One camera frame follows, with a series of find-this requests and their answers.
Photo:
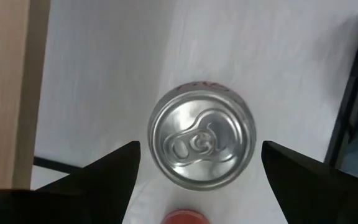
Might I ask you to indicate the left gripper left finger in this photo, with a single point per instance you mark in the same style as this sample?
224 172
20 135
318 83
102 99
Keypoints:
89 199

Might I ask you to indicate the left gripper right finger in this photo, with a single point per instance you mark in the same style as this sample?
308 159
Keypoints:
322 199

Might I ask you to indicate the wooden shelf black metal frame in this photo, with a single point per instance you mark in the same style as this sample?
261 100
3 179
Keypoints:
2 93

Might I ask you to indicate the white table mat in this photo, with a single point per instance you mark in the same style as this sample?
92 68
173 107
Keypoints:
104 77

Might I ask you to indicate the black metal table frame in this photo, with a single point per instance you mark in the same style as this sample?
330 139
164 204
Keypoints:
340 130

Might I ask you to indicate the red cola can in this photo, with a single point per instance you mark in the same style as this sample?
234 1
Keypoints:
185 217

